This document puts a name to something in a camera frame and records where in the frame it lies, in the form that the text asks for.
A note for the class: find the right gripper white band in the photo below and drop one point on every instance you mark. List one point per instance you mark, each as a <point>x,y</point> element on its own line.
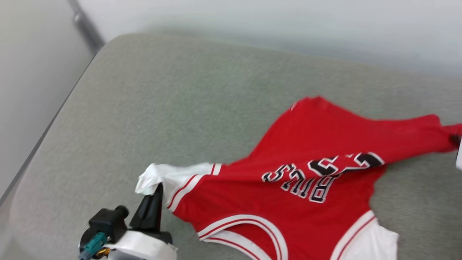
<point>460,159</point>

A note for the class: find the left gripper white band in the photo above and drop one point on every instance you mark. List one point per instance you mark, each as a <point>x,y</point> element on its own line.
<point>144,247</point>

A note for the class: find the red basketball jersey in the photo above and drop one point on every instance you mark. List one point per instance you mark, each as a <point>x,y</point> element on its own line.
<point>306,137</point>

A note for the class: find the grey fabric sofa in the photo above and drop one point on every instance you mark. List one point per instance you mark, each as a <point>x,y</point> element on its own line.
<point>162,108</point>

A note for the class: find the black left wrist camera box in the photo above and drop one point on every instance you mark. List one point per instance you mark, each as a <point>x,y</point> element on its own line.
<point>106,222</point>

